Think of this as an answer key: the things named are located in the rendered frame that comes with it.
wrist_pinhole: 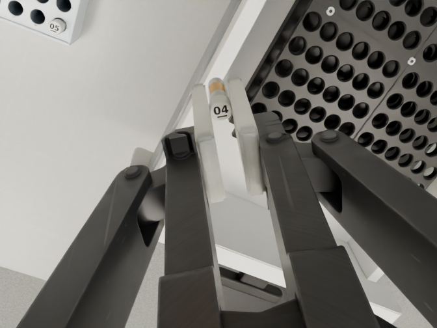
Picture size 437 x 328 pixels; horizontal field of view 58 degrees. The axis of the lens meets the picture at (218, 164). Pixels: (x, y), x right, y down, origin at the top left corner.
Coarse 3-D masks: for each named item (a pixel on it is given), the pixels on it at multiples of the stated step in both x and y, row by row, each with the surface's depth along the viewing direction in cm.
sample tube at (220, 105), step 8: (216, 80) 24; (208, 88) 24; (216, 88) 23; (224, 88) 23; (216, 96) 21; (224, 96) 21; (216, 104) 21; (224, 104) 21; (216, 112) 21; (224, 112) 21
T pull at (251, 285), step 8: (224, 272) 37; (232, 272) 37; (240, 272) 37; (224, 280) 36; (232, 280) 36; (240, 280) 37; (248, 280) 37; (256, 280) 37; (264, 280) 37; (232, 288) 37; (240, 288) 37; (248, 288) 37; (256, 288) 37; (264, 288) 38; (272, 288) 38; (256, 296) 38; (264, 296) 38; (272, 296) 38; (280, 296) 38
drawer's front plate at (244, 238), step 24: (216, 216) 36; (240, 216) 38; (264, 216) 40; (216, 240) 33; (240, 240) 34; (264, 240) 36; (336, 240) 44; (240, 264) 33; (264, 264) 33; (384, 288) 40; (384, 312) 37
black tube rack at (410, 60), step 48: (336, 0) 26; (384, 0) 27; (432, 0) 27; (288, 48) 28; (336, 48) 28; (384, 48) 28; (432, 48) 31; (288, 96) 33; (336, 96) 30; (384, 96) 30; (432, 96) 34; (384, 144) 32; (432, 144) 36
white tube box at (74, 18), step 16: (0, 0) 37; (16, 0) 35; (32, 0) 35; (48, 0) 37; (64, 0) 37; (80, 0) 35; (0, 16) 35; (16, 16) 35; (32, 16) 36; (48, 16) 35; (64, 16) 35; (80, 16) 37; (32, 32) 36; (48, 32) 36; (64, 32) 36; (80, 32) 39
